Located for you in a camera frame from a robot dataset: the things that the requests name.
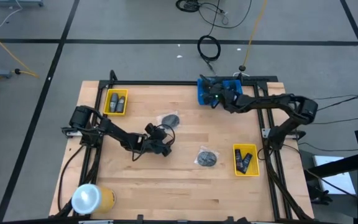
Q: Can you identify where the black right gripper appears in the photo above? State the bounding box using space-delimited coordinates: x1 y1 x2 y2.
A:
200 74 239 113

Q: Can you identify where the blue plastic bin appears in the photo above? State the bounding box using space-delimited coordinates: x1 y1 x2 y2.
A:
196 77 220 106
221 79 244 98

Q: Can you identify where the round black pad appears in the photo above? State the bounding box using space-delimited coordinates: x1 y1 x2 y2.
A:
193 145 220 168
156 111 180 130

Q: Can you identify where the grey deodorant stick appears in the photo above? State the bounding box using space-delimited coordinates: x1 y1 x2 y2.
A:
109 92 119 113
116 95 126 113

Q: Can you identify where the black toiletry tube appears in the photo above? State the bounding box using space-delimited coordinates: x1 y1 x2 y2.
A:
240 152 254 174
234 149 243 170

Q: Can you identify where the yellow plastic bin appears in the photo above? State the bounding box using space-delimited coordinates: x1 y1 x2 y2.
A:
232 143 260 177
103 88 129 116

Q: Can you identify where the yellow cup with white lid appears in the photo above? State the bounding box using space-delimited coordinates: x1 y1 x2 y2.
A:
71 183 117 215

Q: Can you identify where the black metal beam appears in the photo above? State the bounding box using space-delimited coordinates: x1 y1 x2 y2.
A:
303 154 358 181

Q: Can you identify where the white flat panel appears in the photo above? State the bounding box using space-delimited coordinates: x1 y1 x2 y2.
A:
312 154 357 195

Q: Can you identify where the black aluminium table frame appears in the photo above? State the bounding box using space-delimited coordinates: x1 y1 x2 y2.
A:
54 70 315 222

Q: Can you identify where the coiled black floor cable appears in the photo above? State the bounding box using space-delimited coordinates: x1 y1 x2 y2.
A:
196 34 222 75

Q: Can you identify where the yellow floor cable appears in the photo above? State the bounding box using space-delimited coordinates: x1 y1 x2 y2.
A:
242 0 269 68
0 24 40 94

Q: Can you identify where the tangled black floor cable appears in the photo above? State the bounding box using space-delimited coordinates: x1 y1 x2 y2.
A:
175 0 253 30

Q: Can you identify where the black cable on table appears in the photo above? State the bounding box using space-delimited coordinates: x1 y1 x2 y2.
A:
57 145 85 213

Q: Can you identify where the black cable bundle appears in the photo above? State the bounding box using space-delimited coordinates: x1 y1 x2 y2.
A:
261 146 313 222

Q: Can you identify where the thin black floor cable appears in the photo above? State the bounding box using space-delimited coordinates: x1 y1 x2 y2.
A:
312 91 358 121

